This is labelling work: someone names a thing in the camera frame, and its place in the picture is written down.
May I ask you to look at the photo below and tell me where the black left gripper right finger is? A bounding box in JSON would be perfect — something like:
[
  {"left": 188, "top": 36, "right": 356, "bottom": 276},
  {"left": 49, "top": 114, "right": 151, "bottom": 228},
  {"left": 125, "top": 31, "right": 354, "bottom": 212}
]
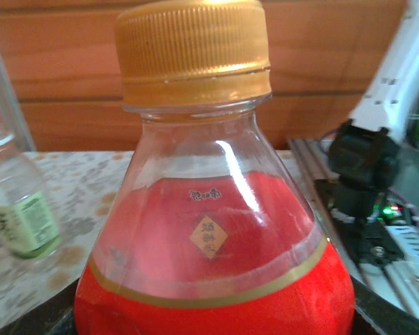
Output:
[{"left": 349, "top": 274, "right": 419, "bottom": 335}]

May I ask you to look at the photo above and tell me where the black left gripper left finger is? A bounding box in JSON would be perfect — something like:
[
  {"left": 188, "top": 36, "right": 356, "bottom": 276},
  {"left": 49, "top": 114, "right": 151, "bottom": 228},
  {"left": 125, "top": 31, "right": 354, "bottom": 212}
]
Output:
[{"left": 0, "top": 278, "right": 80, "bottom": 335}]

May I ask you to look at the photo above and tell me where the clear bottle with green label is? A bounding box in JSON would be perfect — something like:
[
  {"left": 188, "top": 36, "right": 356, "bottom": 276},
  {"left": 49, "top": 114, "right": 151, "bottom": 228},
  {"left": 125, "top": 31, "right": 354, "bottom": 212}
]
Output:
[{"left": 0, "top": 125, "right": 62, "bottom": 261}]

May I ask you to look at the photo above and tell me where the red drink bottle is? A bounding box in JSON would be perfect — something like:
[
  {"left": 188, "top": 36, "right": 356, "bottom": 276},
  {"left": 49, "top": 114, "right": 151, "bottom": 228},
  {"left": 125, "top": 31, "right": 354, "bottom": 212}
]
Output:
[{"left": 73, "top": 97, "right": 357, "bottom": 335}]

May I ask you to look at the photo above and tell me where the gold bottle cap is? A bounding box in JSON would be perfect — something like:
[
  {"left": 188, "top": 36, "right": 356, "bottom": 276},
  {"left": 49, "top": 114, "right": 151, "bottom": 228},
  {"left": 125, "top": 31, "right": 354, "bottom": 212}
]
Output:
[{"left": 114, "top": 0, "right": 272, "bottom": 107}]

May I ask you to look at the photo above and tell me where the small circuit board green light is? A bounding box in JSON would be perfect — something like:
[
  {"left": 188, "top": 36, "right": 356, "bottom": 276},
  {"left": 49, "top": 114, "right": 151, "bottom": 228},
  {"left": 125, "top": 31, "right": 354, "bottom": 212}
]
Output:
[{"left": 376, "top": 198, "right": 419, "bottom": 224}]

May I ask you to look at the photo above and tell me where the floral tablecloth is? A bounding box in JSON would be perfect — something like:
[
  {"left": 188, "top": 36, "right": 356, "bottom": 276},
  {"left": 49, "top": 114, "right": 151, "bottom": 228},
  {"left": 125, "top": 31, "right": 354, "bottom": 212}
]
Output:
[{"left": 0, "top": 149, "right": 318, "bottom": 335}]

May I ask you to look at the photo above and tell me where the grey slotted cable duct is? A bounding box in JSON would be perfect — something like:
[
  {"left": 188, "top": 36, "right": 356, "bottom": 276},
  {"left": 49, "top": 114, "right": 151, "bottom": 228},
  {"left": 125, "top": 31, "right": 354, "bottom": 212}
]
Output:
[{"left": 387, "top": 223, "right": 419, "bottom": 269}]

